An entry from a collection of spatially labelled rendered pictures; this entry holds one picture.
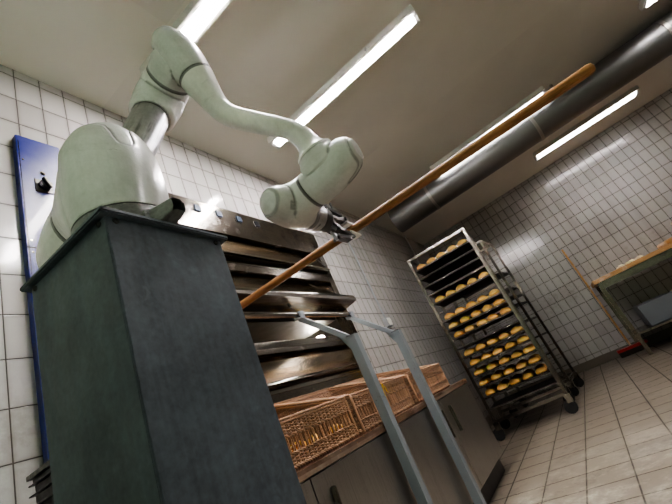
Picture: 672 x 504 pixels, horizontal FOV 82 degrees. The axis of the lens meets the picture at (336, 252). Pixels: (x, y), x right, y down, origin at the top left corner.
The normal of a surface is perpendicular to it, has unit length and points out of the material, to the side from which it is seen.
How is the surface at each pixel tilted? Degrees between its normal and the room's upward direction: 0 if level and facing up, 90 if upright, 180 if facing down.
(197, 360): 90
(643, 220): 90
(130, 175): 92
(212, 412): 90
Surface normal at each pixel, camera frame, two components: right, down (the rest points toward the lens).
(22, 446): 0.75, -0.53
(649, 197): -0.53, -0.13
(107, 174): 0.25, -0.45
